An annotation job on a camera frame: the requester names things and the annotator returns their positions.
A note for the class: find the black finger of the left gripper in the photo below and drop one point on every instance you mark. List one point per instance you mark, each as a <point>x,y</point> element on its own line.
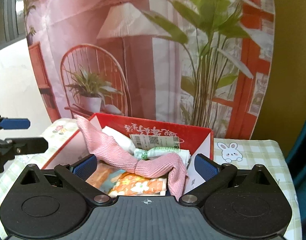
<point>9,148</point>

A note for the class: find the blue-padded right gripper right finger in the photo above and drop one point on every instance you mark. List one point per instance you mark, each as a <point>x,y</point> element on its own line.
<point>205,177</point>

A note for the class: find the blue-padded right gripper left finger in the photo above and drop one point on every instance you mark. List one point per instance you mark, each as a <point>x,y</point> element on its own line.
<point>75,176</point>

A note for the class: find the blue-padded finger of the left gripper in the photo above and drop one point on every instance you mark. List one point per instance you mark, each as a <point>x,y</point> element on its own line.
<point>14,123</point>

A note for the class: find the printed room backdrop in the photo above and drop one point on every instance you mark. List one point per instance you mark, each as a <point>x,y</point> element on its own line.
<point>195,62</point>

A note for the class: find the red strawberry cardboard box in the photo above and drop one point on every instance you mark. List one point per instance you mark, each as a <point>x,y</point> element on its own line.
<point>196,139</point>

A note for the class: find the orange floral cloth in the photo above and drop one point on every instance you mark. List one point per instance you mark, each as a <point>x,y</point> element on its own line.
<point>116,182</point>

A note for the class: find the pink knotted cloth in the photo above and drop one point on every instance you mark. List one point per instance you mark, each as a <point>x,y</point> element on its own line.
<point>106,149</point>

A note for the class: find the white green tied cloth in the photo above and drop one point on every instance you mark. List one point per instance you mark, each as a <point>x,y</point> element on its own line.
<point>127,144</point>

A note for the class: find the white barcode label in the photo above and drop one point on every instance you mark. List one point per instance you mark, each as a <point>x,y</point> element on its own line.
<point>146,142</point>

